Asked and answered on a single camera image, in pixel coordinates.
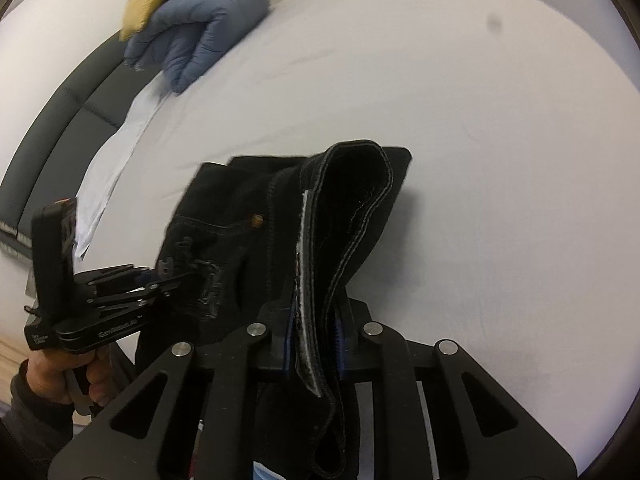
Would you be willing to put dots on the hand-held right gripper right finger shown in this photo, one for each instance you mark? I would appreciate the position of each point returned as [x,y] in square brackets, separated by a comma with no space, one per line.
[415,390]

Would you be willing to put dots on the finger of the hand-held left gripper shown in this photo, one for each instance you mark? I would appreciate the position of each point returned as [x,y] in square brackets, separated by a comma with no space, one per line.
[130,271]
[137,296]

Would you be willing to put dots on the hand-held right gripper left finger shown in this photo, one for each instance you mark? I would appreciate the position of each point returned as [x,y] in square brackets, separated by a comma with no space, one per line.
[220,385]

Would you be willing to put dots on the black pants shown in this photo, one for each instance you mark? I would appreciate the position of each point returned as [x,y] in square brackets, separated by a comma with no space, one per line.
[345,210]

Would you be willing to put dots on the person's left forearm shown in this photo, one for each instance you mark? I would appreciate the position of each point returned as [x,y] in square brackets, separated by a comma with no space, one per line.
[30,430]

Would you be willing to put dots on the person's left hand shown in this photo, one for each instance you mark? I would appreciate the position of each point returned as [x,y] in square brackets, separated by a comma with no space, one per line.
[50,375]

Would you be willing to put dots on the white folded sheet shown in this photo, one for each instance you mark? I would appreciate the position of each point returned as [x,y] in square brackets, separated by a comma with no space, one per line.
[112,160]

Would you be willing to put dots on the dark grey padded headboard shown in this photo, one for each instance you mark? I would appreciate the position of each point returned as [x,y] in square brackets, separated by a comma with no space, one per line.
[65,125]

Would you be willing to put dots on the white bed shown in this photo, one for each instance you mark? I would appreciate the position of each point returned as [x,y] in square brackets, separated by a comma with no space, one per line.
[475,160]

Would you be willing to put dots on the blue folded duvet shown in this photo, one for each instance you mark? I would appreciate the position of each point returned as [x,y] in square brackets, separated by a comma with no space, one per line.
[200,30]

